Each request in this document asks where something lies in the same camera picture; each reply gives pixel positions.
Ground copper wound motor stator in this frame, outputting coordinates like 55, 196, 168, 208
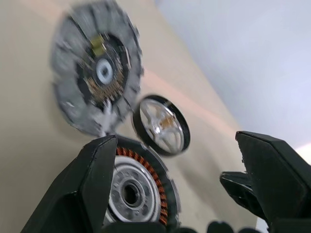
102, 135, 182, 230

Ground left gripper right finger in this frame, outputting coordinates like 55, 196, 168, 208
235, 131, 311, 233

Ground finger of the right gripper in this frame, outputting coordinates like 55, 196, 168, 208
220, 171, 263, 214

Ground silver motor cover disc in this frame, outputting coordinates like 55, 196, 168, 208
50, 0, 144, 136

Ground black ring silver spoked rotor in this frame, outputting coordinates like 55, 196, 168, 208
132, 94, 191, 158

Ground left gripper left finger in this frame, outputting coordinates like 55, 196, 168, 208
20, 134, 118, 233

